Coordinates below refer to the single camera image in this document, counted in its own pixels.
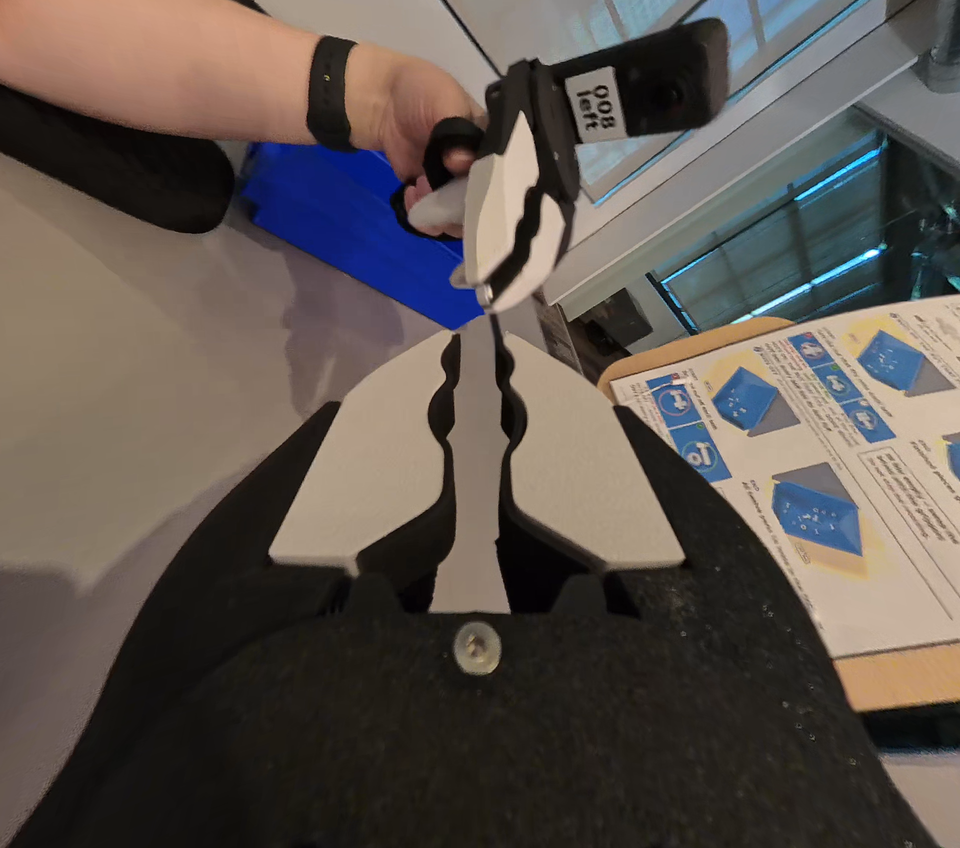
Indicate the printed instruction sheet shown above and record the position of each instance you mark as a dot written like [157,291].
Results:
[825,488]

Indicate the person's left hand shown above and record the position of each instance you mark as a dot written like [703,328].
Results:
[397,106]

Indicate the long thin silver bolt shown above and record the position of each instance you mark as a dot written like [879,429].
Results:
[485,295]

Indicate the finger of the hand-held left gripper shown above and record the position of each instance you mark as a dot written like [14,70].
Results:
[547,241]
[495,211]

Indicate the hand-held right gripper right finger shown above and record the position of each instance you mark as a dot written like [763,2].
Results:
[600,481]

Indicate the person's left forearm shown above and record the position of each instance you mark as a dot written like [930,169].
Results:
[150,38]

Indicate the black chair armrest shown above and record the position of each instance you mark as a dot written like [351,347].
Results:
[112,166]

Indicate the blue plastic bin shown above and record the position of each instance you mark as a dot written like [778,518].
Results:
[337,226]

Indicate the small black floor box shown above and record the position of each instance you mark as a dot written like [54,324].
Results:
[615,319]

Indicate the black wristband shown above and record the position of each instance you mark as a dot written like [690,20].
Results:
[330,91]

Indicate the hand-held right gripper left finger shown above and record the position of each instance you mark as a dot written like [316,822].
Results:
[360,481]

